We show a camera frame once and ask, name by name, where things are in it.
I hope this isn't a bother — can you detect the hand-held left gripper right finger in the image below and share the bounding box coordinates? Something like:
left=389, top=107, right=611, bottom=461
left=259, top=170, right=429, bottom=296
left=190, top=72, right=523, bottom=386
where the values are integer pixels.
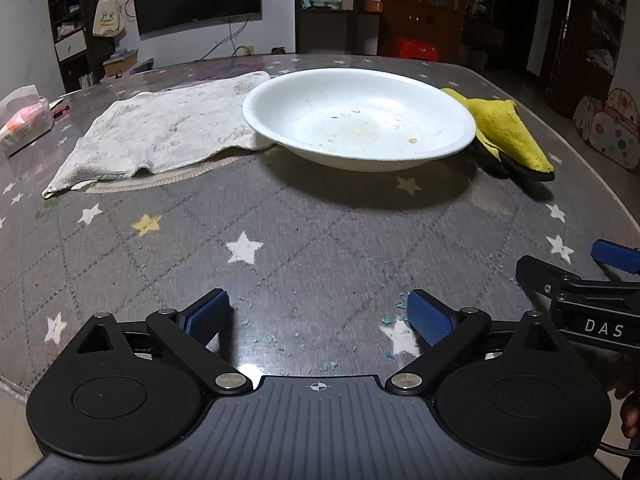
left=385, top=288, right=577, bottom=397

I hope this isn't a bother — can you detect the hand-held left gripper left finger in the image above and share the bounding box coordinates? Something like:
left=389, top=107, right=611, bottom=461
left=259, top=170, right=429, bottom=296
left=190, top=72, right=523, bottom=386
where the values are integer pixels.
left=62, top=288, right=253, bottom=397

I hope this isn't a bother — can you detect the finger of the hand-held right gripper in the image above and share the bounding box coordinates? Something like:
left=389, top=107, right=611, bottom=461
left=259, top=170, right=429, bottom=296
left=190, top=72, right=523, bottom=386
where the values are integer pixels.
left=515, top=255, right=584, bottom=304
left=591, top=240, right=640, bottom=277

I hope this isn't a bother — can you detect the yellow cleaning cloth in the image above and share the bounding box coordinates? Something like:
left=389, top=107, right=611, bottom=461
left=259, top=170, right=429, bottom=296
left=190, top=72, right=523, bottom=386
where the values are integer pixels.
left=440, top=87, right=557, bottom=183

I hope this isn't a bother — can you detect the white printed towel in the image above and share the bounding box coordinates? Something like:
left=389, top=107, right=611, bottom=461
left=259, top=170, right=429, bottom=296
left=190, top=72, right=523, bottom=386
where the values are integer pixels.
left=42, top=71, right=276, bottom=200

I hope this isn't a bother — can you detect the white bowl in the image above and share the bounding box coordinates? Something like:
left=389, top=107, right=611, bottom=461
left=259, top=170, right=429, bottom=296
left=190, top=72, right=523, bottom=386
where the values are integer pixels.
left=242, top=67, right=477, bottom=173

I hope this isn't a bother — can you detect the person's right hand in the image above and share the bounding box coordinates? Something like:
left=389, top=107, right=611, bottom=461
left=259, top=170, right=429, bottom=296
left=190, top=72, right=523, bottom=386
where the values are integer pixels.
left=614, top=355, right=640, bottom=442

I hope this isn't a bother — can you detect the polka dot play tent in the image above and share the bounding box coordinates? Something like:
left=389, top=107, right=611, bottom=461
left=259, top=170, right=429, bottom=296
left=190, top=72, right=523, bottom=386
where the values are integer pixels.
left=572, top=87, right=640, bottom=172

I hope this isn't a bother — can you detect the tall cluttered rack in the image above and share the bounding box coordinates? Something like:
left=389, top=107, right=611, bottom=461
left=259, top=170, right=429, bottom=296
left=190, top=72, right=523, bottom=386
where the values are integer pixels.
left=567, top=0, right=629, bottom=117

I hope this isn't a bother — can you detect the red plastic stool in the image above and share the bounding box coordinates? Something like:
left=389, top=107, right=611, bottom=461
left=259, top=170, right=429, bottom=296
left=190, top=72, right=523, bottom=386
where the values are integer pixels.
left=397, top=37, right=439, bottom=61

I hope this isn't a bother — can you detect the cardboard box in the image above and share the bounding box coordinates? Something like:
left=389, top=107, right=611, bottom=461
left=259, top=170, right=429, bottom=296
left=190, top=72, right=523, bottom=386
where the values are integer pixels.
left=102, top=49, right=139, bottom=79

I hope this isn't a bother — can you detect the tissue pack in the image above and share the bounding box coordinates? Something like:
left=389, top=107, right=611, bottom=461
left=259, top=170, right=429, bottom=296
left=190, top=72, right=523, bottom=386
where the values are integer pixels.
left=0, top=85, right=55, bottom=161

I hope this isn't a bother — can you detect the brown wooden cabinet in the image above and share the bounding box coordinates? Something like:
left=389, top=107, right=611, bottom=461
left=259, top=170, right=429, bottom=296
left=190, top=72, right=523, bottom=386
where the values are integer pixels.
left=377, top=0, right=469, bottom=64

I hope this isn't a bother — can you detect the dark open bookshelf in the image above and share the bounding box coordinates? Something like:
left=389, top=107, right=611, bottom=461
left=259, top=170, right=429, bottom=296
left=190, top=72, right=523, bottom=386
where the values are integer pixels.
left=46, top=0, right=109, bottom=94

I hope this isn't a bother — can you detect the glass display cabinet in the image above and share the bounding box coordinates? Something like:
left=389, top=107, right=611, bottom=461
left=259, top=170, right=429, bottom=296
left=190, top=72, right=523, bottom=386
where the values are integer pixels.
left=295, top=0, right=382, bottom=56

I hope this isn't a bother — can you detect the black cable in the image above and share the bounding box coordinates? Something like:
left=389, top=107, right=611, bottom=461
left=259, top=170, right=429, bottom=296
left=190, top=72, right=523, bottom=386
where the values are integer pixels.
left=599, top=437, right=640, bottom=462

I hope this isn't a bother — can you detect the round rope mat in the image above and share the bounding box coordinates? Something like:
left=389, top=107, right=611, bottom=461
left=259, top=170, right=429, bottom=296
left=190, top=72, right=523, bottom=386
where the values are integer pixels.
left=87, top=152, right=246, bottom=196

